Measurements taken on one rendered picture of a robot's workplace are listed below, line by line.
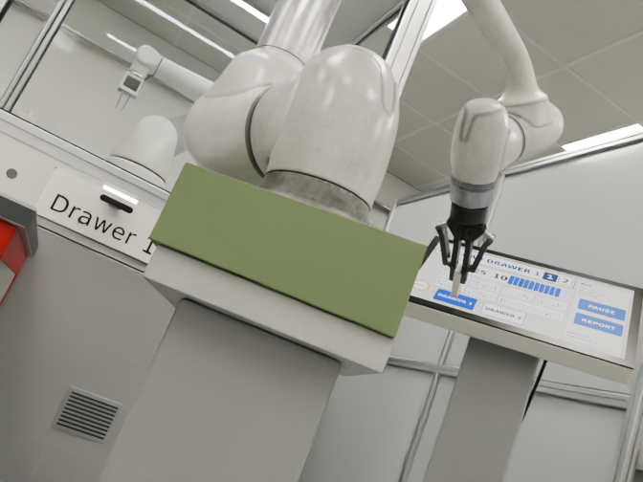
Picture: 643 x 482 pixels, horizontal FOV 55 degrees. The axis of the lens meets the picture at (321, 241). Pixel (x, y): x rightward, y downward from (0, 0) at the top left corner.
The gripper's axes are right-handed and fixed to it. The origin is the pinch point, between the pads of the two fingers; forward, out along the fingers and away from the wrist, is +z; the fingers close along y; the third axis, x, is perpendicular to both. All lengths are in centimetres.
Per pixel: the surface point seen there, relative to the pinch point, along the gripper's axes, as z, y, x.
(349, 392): 164, 72, -109
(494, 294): 5.0, -7.5, -6.4
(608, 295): 5.0, -31.0, -18.4
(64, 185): -20, 79, 35
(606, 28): -16, -4, -218
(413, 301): 5.1, 8.0, 5.3
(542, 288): 5.0, -16.9, -14.1
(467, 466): 32.3, -12.8, 20.7
